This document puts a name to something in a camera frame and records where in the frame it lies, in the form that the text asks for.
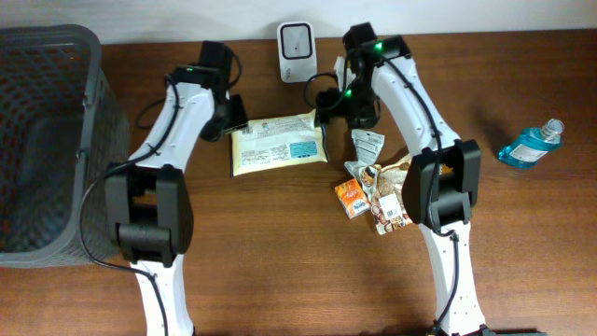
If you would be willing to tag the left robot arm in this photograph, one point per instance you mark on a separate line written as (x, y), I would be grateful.
(150, 217)

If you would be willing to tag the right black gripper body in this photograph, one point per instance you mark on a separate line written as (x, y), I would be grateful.
(357, 105)

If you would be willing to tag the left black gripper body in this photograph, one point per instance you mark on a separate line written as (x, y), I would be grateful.
(229, 117)

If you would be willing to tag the white barcode scanner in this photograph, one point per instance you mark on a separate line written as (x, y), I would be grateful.
(297, 51)

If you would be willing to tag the grey plastic mesh basket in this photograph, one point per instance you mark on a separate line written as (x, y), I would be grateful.
(61, 126)

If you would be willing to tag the beige PanTree snack pouch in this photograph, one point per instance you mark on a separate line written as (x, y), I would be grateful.
(383, 186)

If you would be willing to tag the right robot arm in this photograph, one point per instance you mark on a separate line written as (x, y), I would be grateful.
(442, 184)

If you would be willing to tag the silver foil snack packet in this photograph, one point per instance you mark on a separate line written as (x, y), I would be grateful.
(368, 146)

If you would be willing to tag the small orange snack packet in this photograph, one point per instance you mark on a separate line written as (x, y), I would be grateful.
(353, 199)

